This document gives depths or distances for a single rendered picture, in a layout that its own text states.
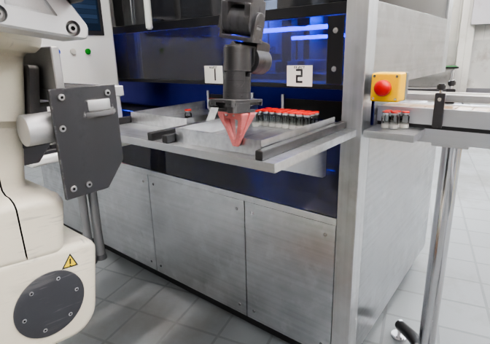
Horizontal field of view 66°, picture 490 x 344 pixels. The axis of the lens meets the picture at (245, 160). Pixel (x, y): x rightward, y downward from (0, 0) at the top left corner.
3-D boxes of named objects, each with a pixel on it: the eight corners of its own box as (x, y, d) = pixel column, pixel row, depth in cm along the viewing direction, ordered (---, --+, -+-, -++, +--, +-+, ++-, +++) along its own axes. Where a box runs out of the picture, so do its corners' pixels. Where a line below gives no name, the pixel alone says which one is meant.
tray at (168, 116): (204, 109, 147) (204, 100, 146) (258, 114, 131) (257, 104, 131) (131, 122, 121) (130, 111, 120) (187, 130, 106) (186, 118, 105)
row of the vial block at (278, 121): (259, 124, 112) (259, 108, 111) (312, 130, 101) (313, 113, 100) (254, 125, 110) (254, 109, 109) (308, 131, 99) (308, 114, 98)
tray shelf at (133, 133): (195, 113, 151) (195, 108, 150) (366, 131, 109) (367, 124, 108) (84, 134, 114) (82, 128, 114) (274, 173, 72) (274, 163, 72)
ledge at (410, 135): (380, 128, 112) (380, 122, 111) (427, 133, 104) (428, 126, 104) (362, 137, 101) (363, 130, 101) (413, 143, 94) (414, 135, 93)
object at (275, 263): (168, 186, 324) (158, 83, 300) (423, 260, 200) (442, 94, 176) (51, 228, 249) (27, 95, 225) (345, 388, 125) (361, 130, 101)
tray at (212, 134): (258, 121, 118) (257, 110, 117) (334, 129, 102) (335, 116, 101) (176, 141, 93) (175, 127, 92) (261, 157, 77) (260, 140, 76)
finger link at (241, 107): (255, 146, 79) (256, 102, 77) (234, 151, 74) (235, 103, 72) (230, 143, 83) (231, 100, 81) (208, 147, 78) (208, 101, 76)
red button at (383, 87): (377, 95, 97) (378, 79, 96) (393, 95, 94) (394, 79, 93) (372, 96, 94) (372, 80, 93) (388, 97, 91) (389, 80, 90)
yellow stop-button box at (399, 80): (379, 98, 103) (380, 71, 101) (406, 99, 99) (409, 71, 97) (369, 101, 97) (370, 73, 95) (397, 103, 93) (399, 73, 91)
